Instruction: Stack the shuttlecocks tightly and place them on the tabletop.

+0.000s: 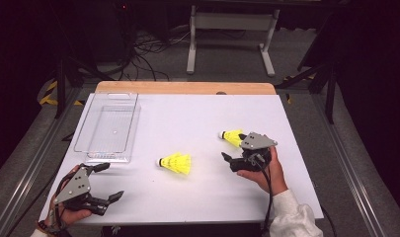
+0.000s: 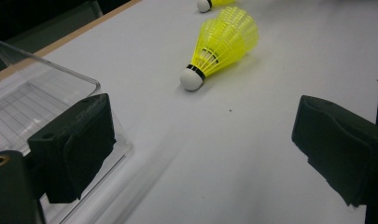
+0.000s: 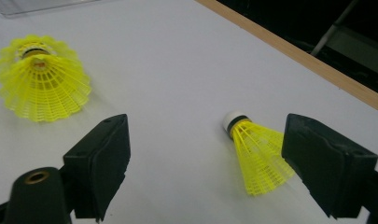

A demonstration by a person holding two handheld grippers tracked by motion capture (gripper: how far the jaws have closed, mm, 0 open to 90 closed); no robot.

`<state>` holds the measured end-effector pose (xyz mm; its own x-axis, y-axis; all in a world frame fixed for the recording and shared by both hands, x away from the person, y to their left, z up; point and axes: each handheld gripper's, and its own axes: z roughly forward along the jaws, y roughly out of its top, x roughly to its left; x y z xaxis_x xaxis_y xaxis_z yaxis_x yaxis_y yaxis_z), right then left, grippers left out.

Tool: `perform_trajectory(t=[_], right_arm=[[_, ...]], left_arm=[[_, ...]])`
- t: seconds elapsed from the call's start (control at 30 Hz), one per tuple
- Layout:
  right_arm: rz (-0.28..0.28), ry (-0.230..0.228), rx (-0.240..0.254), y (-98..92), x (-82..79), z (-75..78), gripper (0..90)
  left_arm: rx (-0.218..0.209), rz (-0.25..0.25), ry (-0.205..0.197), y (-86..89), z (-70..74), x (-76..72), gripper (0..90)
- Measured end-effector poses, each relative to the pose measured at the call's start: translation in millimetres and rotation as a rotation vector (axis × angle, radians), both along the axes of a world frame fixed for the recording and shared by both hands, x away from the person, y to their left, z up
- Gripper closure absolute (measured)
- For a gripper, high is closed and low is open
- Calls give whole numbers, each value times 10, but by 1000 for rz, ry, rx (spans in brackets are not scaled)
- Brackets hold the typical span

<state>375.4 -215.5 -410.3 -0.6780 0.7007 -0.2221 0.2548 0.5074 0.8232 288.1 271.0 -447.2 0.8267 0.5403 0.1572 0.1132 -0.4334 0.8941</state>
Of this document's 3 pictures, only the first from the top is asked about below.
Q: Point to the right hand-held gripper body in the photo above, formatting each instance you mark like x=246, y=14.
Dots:
x=256, y=154

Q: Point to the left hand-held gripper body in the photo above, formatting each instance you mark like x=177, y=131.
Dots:
x=75, y=187

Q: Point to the clear plastic tray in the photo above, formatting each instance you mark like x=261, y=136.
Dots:
x=105, y=125

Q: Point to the person's left hand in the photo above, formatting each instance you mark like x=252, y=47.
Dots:
x=74, y=216

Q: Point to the person's right hand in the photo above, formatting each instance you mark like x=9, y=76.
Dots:
x=271, y=179

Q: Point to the white board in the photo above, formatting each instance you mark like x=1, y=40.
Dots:
x=194, y=112

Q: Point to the yellow black floor tape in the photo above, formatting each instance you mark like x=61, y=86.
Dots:
x=288, y=98
x=51, y=98

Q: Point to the wooden table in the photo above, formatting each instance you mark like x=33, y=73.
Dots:
x=174, y=88

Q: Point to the black metal stand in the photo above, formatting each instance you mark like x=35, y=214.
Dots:
x=331, y=95
x=61, y=89

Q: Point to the dark device with red light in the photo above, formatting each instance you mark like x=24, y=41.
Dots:
x=123, y=6

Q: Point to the grey metal floor rail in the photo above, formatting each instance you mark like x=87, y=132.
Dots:
x=26, y=171
x=352, y=171

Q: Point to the white metal desk frame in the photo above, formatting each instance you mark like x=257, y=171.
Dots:
x=233, y=21

